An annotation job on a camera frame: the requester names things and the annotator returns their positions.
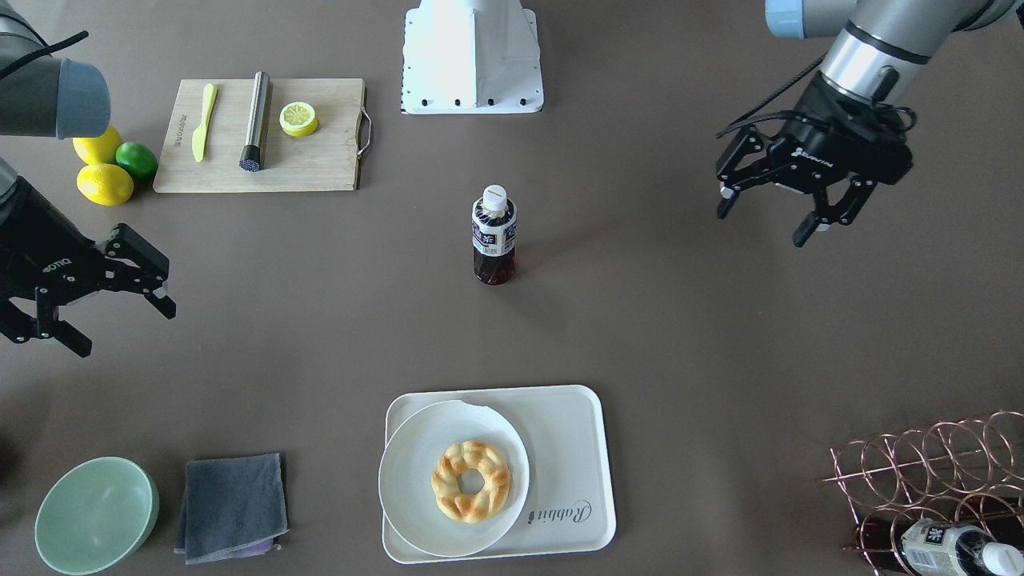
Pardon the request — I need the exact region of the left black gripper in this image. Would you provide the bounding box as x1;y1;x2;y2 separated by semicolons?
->
715;76;912;248

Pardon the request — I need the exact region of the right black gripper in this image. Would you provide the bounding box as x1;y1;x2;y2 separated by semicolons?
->
1;180;177;358

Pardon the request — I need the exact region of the tea bottle white cap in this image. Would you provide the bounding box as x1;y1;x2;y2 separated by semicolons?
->
470;184;518;286

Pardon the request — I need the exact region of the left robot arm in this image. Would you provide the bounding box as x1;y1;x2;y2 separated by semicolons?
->
716;1;1022;247

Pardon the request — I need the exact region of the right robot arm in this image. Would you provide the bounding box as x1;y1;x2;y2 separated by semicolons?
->
1;2;176;357

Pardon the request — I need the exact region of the white serving tray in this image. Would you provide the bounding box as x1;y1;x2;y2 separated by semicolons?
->
382;384;617;564

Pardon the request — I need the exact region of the tea bottle in rack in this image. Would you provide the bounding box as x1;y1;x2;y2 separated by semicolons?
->
854;515;1023;575

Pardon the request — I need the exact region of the yellow lemon lower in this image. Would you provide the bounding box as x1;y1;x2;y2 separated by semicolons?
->
76;163;135;206

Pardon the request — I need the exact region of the yellow lemon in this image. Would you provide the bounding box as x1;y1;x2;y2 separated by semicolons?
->
76;163;135;206
72;125;123;165

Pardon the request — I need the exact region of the yellow lemon upper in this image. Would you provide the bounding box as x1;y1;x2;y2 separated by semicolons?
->
72;125;123;165

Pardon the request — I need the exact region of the green lime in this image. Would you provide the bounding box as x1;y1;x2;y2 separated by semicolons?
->
114;141;158;180

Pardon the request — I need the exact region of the yellow plastic knife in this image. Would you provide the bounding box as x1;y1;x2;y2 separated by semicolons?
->
191;83;218;163

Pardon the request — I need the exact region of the mint green bowl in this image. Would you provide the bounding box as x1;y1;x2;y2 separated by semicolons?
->
35;456;160;575

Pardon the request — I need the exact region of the grey folded cloth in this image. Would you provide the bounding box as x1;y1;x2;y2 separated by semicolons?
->
174;453;290;565

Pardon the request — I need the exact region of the half lemon slice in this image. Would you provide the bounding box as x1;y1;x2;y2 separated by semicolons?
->
278;101;319;138

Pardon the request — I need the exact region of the wooden cutting board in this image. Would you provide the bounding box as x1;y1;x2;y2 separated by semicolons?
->
153;77;366;194

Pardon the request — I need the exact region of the white round plate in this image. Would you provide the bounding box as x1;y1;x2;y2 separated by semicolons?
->
379;400;530;558

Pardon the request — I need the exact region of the copper wire bottle rack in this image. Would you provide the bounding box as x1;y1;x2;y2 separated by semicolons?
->
827;410;1023;575

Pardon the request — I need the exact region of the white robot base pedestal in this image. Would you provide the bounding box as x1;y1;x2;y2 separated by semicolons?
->
400;1;545;114

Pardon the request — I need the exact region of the braided ring bread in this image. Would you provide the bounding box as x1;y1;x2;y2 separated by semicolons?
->
430;440;511;525

